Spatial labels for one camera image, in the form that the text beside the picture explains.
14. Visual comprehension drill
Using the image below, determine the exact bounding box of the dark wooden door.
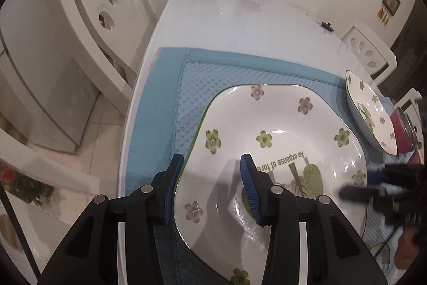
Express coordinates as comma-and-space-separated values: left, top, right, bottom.
390, 5, 427, 99

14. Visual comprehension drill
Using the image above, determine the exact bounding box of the small floral plate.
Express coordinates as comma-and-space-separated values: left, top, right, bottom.
345, 70, 399, 156

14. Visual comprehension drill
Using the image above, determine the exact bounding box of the small framed wall picture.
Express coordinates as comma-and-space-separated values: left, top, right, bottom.
382, 0, 401, 16

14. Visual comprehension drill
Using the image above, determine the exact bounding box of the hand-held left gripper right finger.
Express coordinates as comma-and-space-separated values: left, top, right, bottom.
239, 153, 389, 285

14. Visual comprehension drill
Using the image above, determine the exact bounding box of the pink steel bowl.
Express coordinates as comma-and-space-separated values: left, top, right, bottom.
390, 106, 424, 154

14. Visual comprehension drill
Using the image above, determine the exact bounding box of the blue table mat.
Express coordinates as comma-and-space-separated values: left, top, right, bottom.
125, 47, 414, 285

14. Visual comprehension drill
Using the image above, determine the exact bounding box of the person's right hand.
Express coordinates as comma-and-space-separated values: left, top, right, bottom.
395, 227, 422, 269

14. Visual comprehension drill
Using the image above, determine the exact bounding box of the large floral cactus plate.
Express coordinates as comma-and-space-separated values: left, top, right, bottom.
173, 84, 369, 285

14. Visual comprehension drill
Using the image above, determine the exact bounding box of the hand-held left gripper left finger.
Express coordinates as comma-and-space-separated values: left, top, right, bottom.
37, 153, 185, 285

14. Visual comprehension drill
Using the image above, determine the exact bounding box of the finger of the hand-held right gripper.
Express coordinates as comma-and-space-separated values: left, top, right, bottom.
339, 185, 409, 203
369, 165, 427, 186

